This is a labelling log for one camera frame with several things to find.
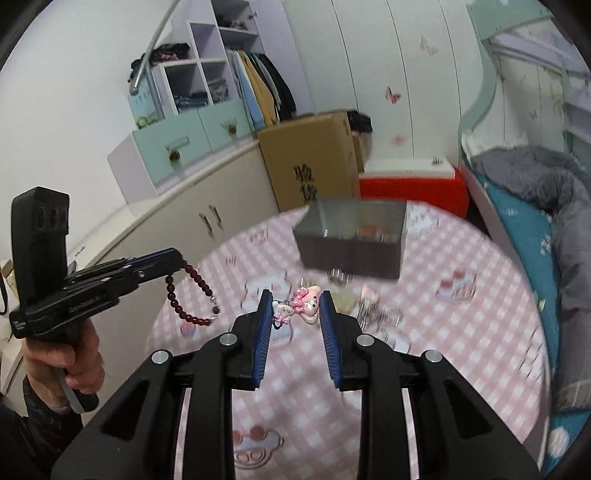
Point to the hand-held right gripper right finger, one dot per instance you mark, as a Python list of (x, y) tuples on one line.
[(330, 337)]

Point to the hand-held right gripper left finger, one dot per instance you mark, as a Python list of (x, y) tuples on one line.
[(264, 337)]

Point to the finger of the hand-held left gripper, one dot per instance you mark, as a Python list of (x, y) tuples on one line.
[(157, 270), (152, 255)]

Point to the grey metal tin box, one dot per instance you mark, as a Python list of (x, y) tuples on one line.
[(351, 258)]

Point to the person's left forearm dark sleeve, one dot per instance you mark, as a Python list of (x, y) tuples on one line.
[(32, 443)]

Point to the pile of colourful jewelry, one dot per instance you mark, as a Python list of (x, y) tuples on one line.
[(374, 233)]

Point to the person's left hand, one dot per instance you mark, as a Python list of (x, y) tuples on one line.
[(85, 355)]

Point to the cream pendant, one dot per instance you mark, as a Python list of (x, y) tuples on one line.
[(344, 304)]

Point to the cream low cabinet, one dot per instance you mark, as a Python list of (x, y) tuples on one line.
[(184, 240)]

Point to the large teal drawer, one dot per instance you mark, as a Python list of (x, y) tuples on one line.
[(161, 157)]

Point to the pine cone drawer charm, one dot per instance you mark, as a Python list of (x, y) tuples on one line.
[(232, 129), (175, 156)]

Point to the teal storage box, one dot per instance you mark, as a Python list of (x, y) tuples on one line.
[(141, 104)]

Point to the small teal drawer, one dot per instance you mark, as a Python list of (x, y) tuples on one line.
[(221, 115)]

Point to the folded blue jeans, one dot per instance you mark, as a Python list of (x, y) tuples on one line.
[(198, 98)]

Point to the red storage bench white top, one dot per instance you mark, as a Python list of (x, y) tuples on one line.
[(415, 194)]

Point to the large cardboard box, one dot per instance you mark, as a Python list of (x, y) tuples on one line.
[(314, 157)]

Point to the row of hanging clothes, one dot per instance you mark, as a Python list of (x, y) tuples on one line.
[(263, 87)]

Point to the dark clothes pile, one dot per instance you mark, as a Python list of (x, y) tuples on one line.
[(166, 51)]

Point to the curved metal pole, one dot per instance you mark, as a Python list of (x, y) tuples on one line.
[(147, 50)]

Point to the teal bedsheet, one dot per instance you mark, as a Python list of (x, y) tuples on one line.
[(521, 249)]

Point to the mint drawer shelf unit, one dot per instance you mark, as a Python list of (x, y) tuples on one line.
[(203, 46)]

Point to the black cloth bundle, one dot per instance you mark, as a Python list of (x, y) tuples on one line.
[(360, 122)]

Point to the pink butterfly sticker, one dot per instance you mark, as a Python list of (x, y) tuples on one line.
[(393, 95)]

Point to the grey duvet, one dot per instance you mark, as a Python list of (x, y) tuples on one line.
[(545, 180)]

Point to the white wardrobe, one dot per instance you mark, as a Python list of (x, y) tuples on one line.
[(369, 55)]

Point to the beige butterfly sticker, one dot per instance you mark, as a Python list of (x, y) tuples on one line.
[(429, 46)]

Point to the white green bed frame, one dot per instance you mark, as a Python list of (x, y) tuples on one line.
[(480, 55)]

